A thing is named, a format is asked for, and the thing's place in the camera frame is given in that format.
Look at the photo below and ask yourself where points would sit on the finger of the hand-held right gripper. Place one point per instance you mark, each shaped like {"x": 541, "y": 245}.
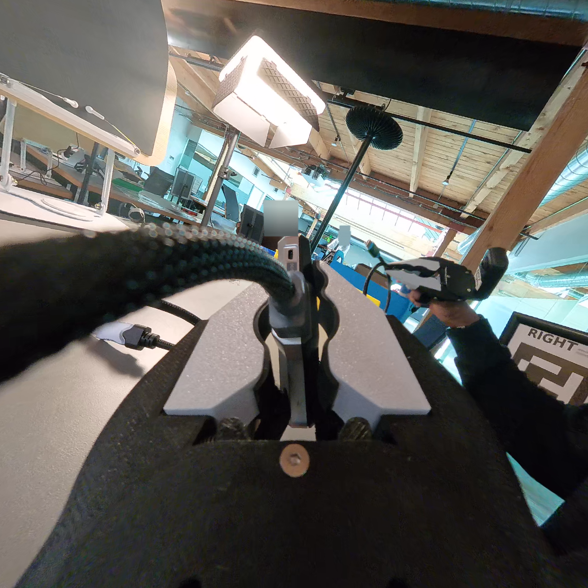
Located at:
{"x": 420, "y": 265}
{"x": 413, "y": 282}

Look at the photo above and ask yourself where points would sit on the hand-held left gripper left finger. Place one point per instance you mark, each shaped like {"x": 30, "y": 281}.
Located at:
{"x": 216, "y": 363}

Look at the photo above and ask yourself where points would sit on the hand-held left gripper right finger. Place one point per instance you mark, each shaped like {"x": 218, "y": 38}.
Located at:
{"x": 372, "y": 363}

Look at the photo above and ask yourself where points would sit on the person's right forearm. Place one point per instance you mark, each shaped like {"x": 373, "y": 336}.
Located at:
{"x": 505, "y": 390}

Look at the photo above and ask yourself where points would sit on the person's right hand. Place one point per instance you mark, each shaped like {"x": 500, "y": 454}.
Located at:
{"x": 448, "y": 313}

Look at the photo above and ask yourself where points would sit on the blue plastic bin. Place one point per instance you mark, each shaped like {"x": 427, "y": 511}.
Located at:
{"x": 381, "y": 294}

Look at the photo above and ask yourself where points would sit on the black-framed marker sign board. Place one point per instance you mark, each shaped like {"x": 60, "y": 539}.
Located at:
{"x": 551, "y": 363}

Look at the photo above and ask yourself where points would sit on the metal light stand pole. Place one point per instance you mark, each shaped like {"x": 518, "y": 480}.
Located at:
{"x": 219, "y": 183}

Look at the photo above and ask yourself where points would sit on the black hanging panel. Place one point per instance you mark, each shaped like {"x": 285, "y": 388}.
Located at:
{"x": 390, "y": 59}

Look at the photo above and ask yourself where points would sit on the white ceiling light panel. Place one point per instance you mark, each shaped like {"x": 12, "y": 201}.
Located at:
{"x": 266, "y": 96}

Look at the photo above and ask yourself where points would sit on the white stand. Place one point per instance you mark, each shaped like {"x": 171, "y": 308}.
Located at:
{"x": 46, "y": 206}

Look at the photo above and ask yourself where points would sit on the wooden work table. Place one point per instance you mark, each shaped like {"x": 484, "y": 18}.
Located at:
{"x": 64, "y": 177}

